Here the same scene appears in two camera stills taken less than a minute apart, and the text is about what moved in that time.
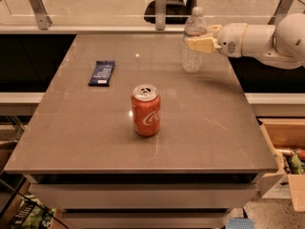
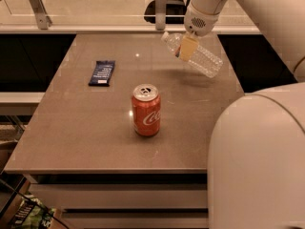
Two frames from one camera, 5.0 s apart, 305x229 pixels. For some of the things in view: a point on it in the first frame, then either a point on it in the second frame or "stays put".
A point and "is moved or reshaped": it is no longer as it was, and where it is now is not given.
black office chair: (177, 11) stays put
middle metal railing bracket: (160, 8) stays put
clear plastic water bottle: (194, 26) is moved or reshaped
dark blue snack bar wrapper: (102, 72) stays put
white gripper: (229, 39) → (197, 23)
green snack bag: (31, 214) stays put
